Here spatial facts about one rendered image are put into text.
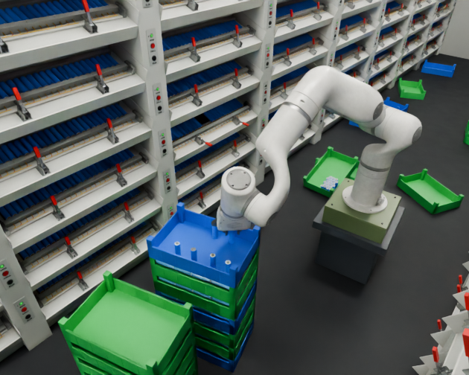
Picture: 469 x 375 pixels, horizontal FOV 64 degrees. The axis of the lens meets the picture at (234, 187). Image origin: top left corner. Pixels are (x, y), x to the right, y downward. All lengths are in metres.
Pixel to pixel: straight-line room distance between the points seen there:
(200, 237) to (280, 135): 0.49
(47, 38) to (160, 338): 0.91
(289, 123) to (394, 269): 1.19
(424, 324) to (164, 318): 1.11
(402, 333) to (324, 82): 1.12
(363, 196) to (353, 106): 0.63
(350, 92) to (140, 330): 0.88
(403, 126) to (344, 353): 0.88
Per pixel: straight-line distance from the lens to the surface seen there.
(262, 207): 0.93
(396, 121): 1.49
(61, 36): 1.29
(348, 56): 3.03
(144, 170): 1.62
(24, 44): 1.24
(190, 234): 1.30
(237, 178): 0.93
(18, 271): 1.49
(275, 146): 0.96
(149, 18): 1.42
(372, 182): 1.62
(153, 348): 1.15
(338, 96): 1.08
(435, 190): 2.61
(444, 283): 2.03
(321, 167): 2.46
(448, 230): 2.34
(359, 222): 1.64
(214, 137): 1.84
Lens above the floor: 1.38
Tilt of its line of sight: 37 degrees down
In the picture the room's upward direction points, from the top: 1 degrees clockwise
